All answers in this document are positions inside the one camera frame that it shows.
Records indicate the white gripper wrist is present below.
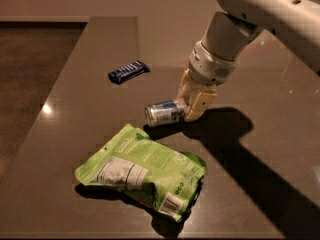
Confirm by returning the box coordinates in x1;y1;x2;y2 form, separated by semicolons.
177;41;236;122

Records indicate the silver blue redbull can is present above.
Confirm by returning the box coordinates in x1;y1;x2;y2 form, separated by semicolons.
145;98;186;127

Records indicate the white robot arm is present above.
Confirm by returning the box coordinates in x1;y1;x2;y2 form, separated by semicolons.
177;0;320;122

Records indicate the green rice chip bag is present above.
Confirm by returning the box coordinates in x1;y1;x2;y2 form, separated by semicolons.
75;124;206;222

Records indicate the blue candy bar wrapper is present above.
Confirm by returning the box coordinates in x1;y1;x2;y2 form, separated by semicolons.
108;60;150;85

